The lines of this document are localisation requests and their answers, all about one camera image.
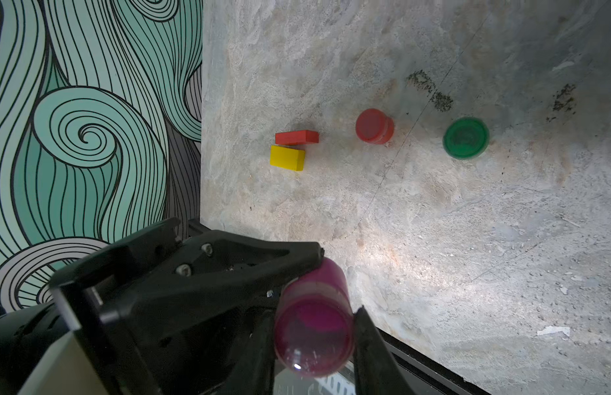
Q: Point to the green paint jar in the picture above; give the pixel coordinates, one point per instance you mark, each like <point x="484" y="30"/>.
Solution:
<point x="466" y="138"/>

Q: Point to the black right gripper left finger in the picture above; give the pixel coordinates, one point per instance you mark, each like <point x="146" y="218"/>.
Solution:
<point x="150" y="279"/>

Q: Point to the red block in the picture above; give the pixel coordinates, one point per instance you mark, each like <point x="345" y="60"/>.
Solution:
<point x="297" y="138"/>

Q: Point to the red paint jar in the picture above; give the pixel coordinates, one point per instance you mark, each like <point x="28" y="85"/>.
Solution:
<point x="374" y="127"/>

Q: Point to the purple paint jar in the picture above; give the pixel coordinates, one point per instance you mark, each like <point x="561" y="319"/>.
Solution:
<point x="313" y="329"/>

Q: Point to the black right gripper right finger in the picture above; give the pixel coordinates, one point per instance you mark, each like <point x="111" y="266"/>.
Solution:
<point x="375" y="368"/>

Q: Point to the yellow block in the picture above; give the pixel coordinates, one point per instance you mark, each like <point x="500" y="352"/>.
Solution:
<point x="287" y="158"/>

